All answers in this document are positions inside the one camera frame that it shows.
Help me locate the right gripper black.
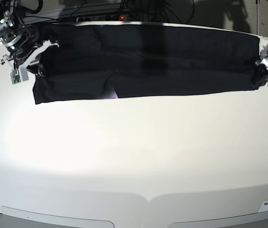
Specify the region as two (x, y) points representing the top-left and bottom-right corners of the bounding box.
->
(0, 33), (60, 68)

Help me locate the black T-shirt with print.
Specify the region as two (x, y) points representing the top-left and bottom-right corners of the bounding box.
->
(33, 24), (259, 104)

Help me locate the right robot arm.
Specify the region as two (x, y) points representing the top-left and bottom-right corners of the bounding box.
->
(0, 0), (55, 76)

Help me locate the black power strip red light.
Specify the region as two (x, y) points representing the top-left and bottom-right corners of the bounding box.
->
(76, 14), (128, 22)

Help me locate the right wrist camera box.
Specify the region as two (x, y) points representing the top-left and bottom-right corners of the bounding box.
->
(9, 68), (29, 85)

